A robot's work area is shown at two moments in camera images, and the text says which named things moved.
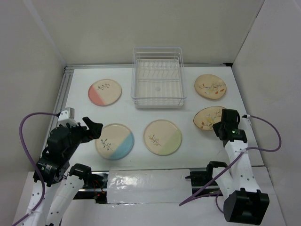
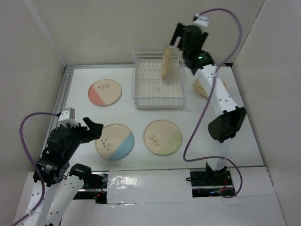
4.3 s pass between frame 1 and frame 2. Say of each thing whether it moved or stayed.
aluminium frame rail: stayed
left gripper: stayed
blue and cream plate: stayed
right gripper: moved
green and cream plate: stayed
